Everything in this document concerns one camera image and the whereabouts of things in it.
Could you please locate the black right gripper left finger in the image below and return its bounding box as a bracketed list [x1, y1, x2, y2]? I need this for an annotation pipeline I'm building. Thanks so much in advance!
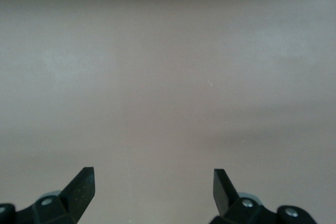
[0, 166, 96, 224]

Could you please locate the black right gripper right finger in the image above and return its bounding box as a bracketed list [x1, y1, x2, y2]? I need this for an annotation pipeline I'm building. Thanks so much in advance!
[212, 168, 317, 224]

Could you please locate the brown table cover sheet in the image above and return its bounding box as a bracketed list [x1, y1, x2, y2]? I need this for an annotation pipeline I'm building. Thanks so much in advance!
[0, 0, 336, 224]

